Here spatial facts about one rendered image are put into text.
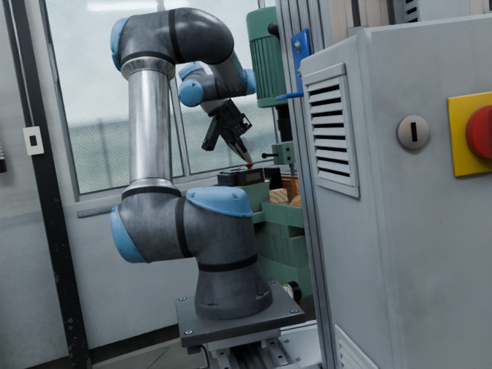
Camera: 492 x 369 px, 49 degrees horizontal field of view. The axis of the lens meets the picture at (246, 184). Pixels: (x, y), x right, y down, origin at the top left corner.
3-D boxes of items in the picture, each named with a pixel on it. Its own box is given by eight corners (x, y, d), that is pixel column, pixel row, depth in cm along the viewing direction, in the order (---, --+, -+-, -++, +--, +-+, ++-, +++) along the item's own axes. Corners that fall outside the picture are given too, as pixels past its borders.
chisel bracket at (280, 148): (274, 169, 186) (270, 144, 185) (307, 162, 192) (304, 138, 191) (285, 169, 179) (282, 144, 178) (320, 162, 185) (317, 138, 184)
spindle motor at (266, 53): (248, 110, 186) (236, 17, 182) (291, 105, 194) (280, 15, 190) (274, 106, 171) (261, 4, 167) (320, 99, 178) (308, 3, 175)
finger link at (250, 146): (265, 154, 174) (249, 130, 171) (252, 165, 172) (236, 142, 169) (261, 154, 177) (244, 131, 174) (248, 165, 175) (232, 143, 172)
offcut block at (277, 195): (270, 202, 171) (269, 190, 170) (282, 199, 172) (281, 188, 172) (274, 203, 167) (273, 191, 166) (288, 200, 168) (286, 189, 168)
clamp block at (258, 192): (217, 212, 183) (213, 187, 182) (252, 205, 189) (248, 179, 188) (236, 217, 170) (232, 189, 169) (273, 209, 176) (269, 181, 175)
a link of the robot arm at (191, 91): (212, 78, 149) (217, 69, 159) (173, 84, 151) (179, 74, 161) (217, 105, 152) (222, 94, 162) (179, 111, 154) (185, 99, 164)
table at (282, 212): (193, 215, 204) (190, 199, 203) (263, 199, 217) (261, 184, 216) (274, 236, 150) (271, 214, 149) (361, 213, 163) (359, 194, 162)
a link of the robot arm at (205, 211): (255, 261, 97) (244, 187, 96) (182, 269, 99) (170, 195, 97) (261, 244, 109) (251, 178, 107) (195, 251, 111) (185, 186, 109)
